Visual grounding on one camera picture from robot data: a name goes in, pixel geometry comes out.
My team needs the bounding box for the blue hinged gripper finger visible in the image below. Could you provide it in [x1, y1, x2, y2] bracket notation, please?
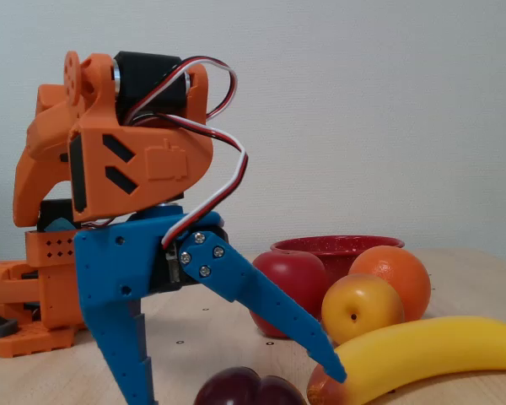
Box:
[178, 230, 348, 384]

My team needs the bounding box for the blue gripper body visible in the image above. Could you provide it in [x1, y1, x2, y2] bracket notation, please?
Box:
[73, 205, 229, 312]

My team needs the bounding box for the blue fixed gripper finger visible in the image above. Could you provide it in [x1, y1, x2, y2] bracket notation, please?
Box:
[82, 294, 157, 405]

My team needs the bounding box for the dark purple plum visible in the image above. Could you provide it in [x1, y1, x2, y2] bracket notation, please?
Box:
[193, 365, 307, 405]

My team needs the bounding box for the red speckled bowl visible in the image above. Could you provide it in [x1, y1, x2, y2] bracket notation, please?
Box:
[270, 235, 406, 288]

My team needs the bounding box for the red apple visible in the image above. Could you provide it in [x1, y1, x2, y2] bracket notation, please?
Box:
[251, 251, 328, 338]

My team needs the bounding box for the yellow orange peach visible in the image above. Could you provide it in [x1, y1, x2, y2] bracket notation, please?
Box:
[320, 273, 405, 346]

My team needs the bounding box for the grey table clamp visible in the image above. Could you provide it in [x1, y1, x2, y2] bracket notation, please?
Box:
[0, 306, 19, 340]

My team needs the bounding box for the orange fruit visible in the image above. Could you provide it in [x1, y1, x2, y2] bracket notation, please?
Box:
[347, 245, 432, 324]

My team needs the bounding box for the yellow banana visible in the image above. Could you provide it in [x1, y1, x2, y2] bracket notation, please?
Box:
[306, 316, 506, 405]

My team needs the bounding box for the red white black servo cable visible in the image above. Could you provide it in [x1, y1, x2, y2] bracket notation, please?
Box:
[124, 56, 240, 127]
[130, 112, 250, 251]

